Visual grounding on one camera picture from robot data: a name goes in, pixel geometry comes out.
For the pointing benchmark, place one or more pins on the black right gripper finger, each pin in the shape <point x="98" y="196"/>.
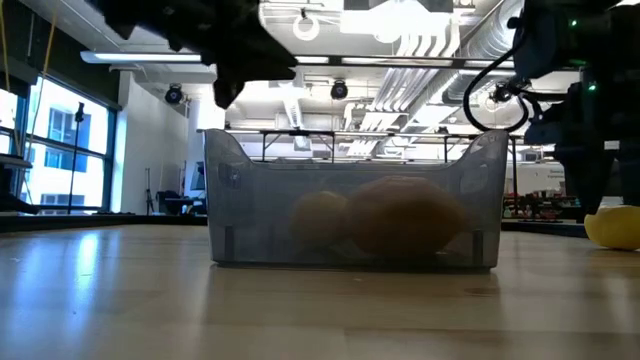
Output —
<point x="632" y="175"/>
<point x="590" y="180"/>

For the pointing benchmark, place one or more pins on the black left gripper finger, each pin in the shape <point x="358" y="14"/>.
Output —
<point x="272" y="67"/>
<point x="229" y="87"/>

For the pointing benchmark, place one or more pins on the yellow toy lemon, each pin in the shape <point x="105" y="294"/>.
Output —
<point x="615" y="230"/>
<point x="405" y="215"/>
<point x="317" y="217"/>

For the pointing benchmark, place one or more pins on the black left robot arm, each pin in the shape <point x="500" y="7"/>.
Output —
<point x="130" y="15"/>

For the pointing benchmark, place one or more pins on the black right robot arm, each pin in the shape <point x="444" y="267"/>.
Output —
<point x="550" y="45"/>

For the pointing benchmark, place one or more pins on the ceiling light bar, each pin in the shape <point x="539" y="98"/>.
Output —
<point x="312" y="59"/>
<point x="140" y="57"/>

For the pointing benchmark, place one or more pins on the cluttered background workbench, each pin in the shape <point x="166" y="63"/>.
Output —
<point x="540" y="210"/>

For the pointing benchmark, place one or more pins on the black ceiling spotlight cluster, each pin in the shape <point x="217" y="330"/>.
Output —
<point x="500" y="92"/>

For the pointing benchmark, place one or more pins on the translucent grey plastic basket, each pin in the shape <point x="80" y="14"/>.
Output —
<point x="250" y="200"/>

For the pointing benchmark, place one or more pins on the black tripod stand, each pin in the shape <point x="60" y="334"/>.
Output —
<point x="79" y="112"/>

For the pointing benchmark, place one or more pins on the dark grey desk top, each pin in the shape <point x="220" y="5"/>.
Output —
<point x="15" y="161"/>

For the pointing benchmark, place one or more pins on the silver air duct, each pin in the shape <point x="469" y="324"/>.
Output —
<point x="490" y="45"/>

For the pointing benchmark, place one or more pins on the black window frame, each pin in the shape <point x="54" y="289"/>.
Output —
<point x="111" y="160"/>

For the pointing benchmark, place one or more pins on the black aluminium table frame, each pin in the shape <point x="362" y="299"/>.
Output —
<point x="60" y="222"/>

